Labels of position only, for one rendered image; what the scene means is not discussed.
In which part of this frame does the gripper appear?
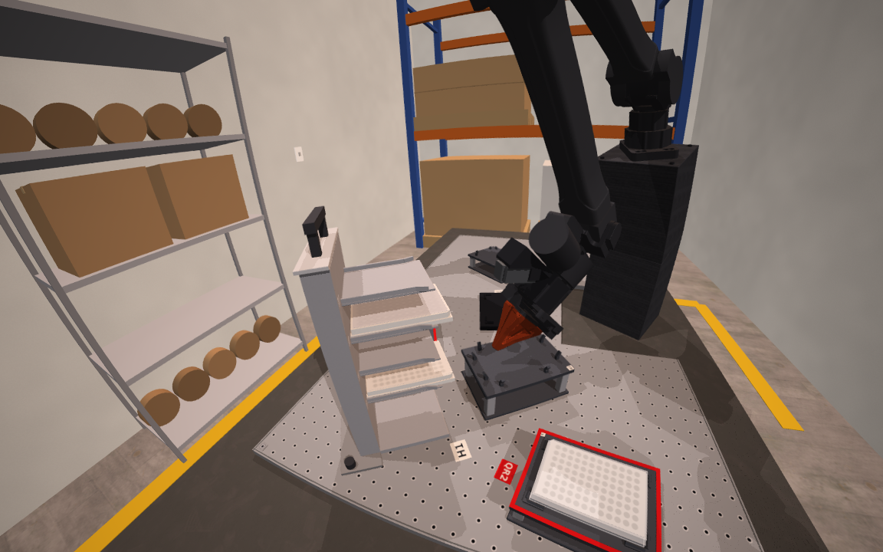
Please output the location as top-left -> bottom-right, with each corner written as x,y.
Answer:
492,282 -> 572,350

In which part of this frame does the white microplate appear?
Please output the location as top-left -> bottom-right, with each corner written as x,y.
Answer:
529,439 -> 648,547

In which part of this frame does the cream well plate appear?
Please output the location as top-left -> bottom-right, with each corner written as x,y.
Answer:
366,340 -> 455,398

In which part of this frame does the grey shelf rack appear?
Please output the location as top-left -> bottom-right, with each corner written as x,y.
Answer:
299,232 -> 449,456

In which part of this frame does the dark grey flat nest with red border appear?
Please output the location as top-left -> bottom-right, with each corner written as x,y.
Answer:
507,428 -> 661,552

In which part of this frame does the white rectangular plate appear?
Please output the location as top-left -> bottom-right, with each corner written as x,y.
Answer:
350,284 -> 453,337

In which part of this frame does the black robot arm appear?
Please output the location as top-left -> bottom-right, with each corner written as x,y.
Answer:
470,0 -> 683,313

